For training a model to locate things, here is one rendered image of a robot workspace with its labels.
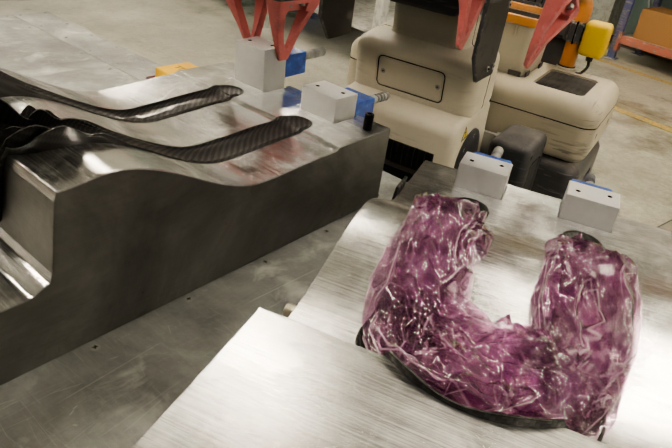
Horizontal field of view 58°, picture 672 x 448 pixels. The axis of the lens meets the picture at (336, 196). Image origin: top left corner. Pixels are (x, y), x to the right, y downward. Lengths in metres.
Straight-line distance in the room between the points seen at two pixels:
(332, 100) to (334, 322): 0.31
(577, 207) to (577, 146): 0.60
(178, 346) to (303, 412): 0.21
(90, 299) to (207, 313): 0.10
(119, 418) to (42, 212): 0.14
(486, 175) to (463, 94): 0.37
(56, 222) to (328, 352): 0.20
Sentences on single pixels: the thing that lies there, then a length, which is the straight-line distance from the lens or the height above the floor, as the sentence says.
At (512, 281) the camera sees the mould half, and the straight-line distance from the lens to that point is 0.45.
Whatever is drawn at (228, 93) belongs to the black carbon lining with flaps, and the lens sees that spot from 0.73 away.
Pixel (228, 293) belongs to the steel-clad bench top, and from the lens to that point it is 0.54.
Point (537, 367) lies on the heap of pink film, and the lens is 0.38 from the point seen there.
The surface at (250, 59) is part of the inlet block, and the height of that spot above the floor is 0.92.
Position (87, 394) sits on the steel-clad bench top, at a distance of 0.46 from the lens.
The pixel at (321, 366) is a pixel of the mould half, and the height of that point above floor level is 0.91.
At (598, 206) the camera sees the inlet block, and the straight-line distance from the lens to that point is 0.64.
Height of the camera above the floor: 1.13
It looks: 28 degrees down
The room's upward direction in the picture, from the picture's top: 9 degrees clockwise
